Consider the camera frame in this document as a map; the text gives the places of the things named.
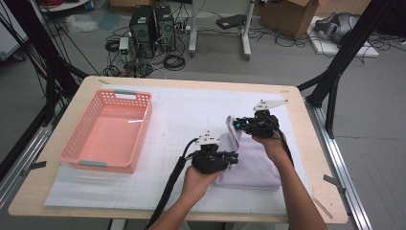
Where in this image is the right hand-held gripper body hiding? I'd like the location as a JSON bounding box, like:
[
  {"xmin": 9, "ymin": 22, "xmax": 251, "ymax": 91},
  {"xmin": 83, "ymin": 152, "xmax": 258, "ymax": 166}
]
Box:
[{"xmin": 243, "ymin": 99, "xmax": 289, "ymax": 139}]

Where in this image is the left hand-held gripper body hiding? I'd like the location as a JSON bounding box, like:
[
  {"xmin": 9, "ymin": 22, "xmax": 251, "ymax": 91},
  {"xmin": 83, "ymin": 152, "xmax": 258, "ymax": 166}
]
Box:
[{"xmin": 191, "ymin": 129, "xmax": 232, "ymax": 175}]

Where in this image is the lavender printed towel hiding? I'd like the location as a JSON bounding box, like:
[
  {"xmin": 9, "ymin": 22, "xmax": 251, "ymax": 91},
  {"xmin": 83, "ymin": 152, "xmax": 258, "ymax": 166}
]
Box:
[{"xmin": 213, "ymin": 115, "xmax": 282, "ymax": 192}]

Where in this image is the pink plastic basket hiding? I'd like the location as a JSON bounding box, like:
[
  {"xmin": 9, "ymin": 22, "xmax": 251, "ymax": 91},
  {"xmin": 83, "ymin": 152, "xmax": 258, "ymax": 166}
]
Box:
[{"xmin": 57, "ymin": 89, "xmax": 153, "ymax": 174}]

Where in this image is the person's right hand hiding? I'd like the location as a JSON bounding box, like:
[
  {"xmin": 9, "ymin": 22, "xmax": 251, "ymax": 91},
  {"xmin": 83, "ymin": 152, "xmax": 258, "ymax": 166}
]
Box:
[{"xmin": 252, "ymin": 132, "xmax": 288, "ymax": 164}]

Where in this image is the person's left hand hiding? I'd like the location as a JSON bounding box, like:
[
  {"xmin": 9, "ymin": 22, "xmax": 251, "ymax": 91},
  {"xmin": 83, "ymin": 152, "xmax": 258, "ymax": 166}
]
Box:
[{"xmin": 181, "ymin": 167, "xmax": 224, "ymax": 204}]

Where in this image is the white grid mat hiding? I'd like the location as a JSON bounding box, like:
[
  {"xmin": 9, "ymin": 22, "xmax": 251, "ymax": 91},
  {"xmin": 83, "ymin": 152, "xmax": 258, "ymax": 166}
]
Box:
[{"xmin": 43, "ymin": 83, "xmax": 315, "ymax": 216}]

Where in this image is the black flat box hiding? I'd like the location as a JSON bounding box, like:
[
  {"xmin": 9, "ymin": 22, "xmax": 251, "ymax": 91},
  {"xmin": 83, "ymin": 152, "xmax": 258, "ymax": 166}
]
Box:
[{"xmin": 215, "ymin": 13, "xmax": 247, "ymax": 31}]

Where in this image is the white metal stand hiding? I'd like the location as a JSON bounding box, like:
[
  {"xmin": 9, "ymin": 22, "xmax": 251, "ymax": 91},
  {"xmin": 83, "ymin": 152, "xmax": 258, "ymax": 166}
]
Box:
[{"xmin": 188, "ymin": 0, "xmax": 257, "ymax": 61}]

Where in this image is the thin wooden stick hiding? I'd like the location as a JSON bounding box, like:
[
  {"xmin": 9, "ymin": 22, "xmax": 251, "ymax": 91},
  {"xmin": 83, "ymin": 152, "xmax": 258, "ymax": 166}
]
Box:
[{"xmin": 312, "ymin": 195, "xmax": 334, "ymax": 220}]

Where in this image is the white floor board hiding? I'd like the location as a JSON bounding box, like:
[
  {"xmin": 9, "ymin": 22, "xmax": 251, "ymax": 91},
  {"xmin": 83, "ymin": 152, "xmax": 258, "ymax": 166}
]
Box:
[{"xmin": 306, "ymin": 15, "xmax": 381, "ymax": 58}]

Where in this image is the brown cardboard box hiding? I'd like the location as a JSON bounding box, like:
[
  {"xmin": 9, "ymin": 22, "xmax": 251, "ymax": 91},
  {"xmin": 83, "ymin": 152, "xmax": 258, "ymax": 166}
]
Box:
[
  {"xmin": 259, "ymin": 0, "xmax": 320, "ymax": 40},
  {"xmin": 314, "ymin": 0, "xmax": 372, "ymax": 16},
  {"xmin": 109, "ymin": 0, "xmax": 154, "ymax": 9}
]

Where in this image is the black computer tower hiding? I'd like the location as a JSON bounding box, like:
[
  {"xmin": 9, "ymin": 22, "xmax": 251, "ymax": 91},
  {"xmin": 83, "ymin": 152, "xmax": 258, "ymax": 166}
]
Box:
[
  {"xmin": 154, "ymin": 5, "xmax": 177, "ymax": 52},
  {"xmin": 128, "ymin": 4, "xmax": 157, "ymax": 59}
]

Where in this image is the grey rounded device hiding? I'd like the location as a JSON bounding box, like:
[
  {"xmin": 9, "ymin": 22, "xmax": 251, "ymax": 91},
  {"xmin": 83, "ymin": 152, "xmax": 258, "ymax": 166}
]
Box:
[{"xmin": 314, "ymin": 11, "xmax": 360, "ymax": 44}]

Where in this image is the grey foam sheet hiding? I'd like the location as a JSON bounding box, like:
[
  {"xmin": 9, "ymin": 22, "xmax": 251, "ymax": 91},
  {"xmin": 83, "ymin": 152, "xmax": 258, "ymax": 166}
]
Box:
[{"xmin": 43, "ymin": 162, "xmax": 128, "ymax": 209}]

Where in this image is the small white power unit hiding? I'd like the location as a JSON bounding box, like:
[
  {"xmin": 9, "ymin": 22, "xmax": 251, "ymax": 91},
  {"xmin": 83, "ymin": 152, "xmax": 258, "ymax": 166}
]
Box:
[{"xmin": 118, "ymin": 36, "xmax": 130, "ymax": 56}]

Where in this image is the teal plastic sheet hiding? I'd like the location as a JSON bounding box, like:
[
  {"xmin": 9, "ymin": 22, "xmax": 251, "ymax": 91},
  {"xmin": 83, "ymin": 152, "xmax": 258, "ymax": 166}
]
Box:
[{"xmin": 97, "ymin": 9, "xmax": 123, "ymax": 32}]

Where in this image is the clear plastic bag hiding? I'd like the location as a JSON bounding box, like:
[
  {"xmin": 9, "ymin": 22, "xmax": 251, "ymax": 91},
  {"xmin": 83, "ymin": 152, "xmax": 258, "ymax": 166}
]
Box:
[{"xmin": 65, "ymin": 12, "xmax": 100, "ymax": 35}]

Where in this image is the white round table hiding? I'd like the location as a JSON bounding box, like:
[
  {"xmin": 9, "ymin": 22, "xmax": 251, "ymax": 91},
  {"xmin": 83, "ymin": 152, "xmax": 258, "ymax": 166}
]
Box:
[{"xmin": 37, "ymin": 0, "xmax": 90, "ymax": 13}]

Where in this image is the white cabinet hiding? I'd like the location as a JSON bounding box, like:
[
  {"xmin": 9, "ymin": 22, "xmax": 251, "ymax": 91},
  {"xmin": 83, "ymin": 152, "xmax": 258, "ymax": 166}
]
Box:
[{"xmin": 0, "ymin": 6, "xmax": 30, "ymax": 61}]

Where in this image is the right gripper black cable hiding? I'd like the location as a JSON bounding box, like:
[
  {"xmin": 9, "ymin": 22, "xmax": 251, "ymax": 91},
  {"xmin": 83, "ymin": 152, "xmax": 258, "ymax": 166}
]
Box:
[{"xmin": 274, "ymin": 126, "xmax": 295, "ymax": 167}]

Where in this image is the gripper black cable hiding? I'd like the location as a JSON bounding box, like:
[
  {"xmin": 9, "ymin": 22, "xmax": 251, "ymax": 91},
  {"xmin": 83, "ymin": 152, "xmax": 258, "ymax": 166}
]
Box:
[
  {"xmin": 274, "ymin": 126, "xmax": 295, "ymax": 167},
  {"xmin": 145, "ymin": 137, "xmax": 200, "ymax": 230}
]

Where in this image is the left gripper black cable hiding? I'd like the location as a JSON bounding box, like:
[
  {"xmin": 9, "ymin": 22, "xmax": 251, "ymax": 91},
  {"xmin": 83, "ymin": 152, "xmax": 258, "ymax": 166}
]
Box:
[{"xmin": 145, "ymin": 137, "xmax": 200, "ymax": 230}]

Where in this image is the aluminium rail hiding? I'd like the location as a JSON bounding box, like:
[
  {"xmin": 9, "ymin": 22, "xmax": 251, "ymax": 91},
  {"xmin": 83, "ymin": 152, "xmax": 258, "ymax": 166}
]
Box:
[
  {"xmin": 0, "ymin": 104, "xmax": 61, "ymax": 209},
  {"xmin": 305, "ymin": 102, "xmax": 372, "ymax": 230}
]

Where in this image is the coiled black cable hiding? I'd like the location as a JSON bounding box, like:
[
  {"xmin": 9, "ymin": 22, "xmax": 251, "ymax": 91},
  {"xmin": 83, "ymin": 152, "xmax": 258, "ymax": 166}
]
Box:
[
  {"xmin": 163, "ymin": 54, "xmax": 187, "ymax": 72},
  {"xmin": 103, "ymin": 64, "xmax": 122, "ymax": 78}
]

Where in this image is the black metal frame stand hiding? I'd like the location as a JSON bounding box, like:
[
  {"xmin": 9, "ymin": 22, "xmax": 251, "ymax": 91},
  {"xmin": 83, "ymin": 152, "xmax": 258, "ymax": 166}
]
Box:
[
  {"xmin": 0, "ymin": 0, "xmax": 90, "ymax": 126},
  {"xmin": 296, "ymin": 0, "xmax": 395, "ymax": 139}
]

